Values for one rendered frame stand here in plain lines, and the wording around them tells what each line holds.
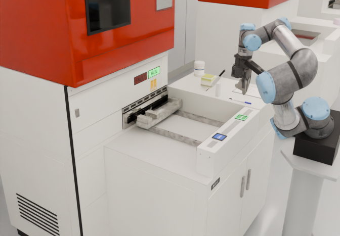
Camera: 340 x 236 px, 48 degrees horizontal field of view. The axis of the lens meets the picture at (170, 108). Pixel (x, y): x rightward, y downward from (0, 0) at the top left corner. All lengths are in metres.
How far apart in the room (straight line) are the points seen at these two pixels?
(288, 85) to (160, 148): 0.84
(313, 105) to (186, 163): 0.66
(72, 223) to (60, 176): 0.29
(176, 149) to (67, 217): 0.72
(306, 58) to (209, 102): 0.96
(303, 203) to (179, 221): 0.68
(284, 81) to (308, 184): 0.82
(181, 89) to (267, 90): 1.04
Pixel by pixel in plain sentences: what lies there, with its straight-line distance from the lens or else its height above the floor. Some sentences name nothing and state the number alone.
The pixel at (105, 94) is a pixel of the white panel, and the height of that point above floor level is 1.10.
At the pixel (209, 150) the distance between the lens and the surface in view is 1.76.
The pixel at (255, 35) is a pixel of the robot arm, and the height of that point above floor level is 1.44.
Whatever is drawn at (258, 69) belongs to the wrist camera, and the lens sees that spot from 1.94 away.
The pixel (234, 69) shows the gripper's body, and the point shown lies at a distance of 1.98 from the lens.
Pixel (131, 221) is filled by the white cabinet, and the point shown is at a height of 0.39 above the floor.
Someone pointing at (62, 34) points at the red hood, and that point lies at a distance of 1.72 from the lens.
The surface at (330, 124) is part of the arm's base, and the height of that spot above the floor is 1.03.
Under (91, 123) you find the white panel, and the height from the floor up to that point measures 0.99.
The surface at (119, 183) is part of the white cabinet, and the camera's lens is 2.14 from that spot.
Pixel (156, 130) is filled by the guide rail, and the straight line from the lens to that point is 2.17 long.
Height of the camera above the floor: 1.86
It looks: 25 degrees down
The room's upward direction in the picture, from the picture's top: 1 degrees clockwise
